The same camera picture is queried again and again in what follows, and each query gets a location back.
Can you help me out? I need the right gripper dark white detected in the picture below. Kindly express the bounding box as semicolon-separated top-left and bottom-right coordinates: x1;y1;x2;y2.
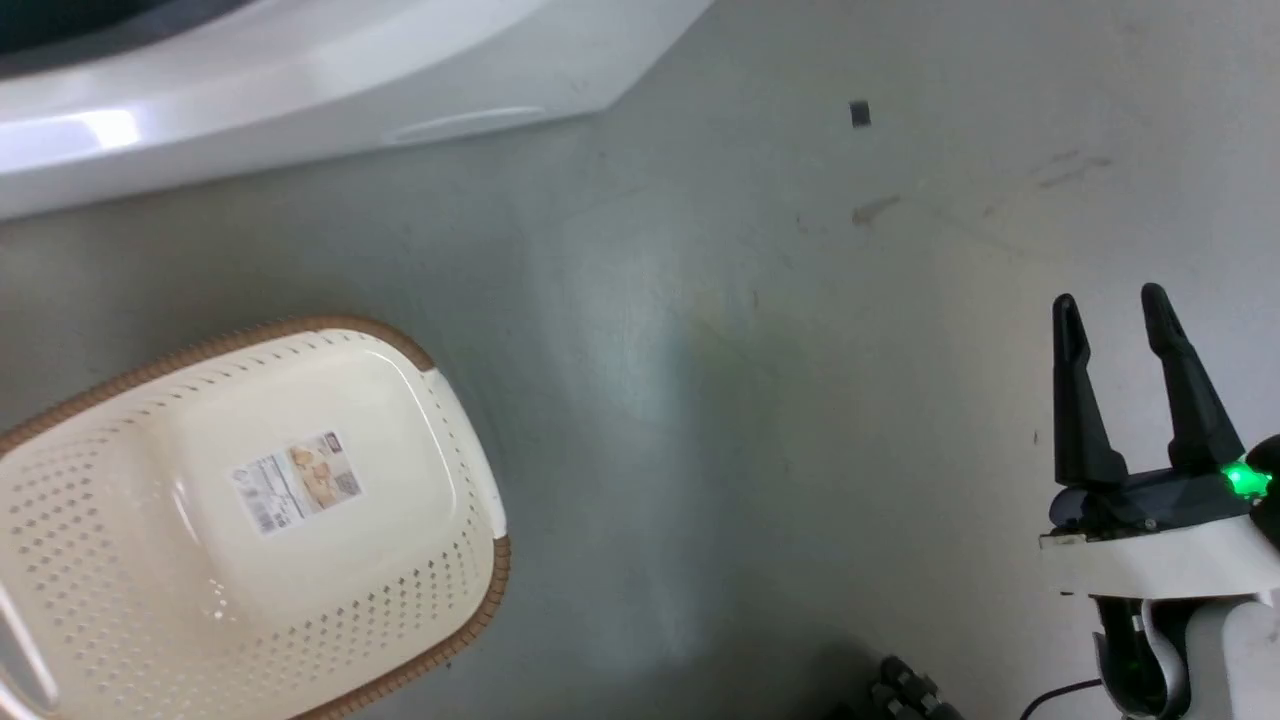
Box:
1039;282;1280;602

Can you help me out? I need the white washing machine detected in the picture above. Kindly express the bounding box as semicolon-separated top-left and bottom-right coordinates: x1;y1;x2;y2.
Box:
0;0;716;222

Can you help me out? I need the cream perforated laundry basket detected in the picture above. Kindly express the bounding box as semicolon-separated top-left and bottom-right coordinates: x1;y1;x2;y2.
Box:
0;315;513;720

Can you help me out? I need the printed barcode label sticker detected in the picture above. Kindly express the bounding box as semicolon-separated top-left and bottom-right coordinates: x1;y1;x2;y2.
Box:
232;431;364;537

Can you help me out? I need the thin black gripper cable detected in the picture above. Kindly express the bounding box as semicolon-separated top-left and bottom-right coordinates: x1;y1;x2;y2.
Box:
1018;678;1105;720

